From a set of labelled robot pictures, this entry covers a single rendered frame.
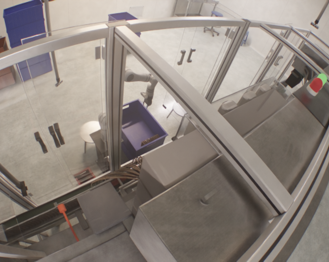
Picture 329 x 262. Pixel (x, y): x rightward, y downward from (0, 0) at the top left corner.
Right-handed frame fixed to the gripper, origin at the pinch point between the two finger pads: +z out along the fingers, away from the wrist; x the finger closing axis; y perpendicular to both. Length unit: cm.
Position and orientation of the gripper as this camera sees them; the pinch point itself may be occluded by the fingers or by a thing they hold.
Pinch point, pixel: (144, 108)
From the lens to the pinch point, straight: 185.8
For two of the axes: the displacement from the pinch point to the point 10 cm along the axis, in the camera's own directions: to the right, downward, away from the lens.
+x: -6.3, -6.9, 3.6
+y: 7.5, -4.2, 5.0
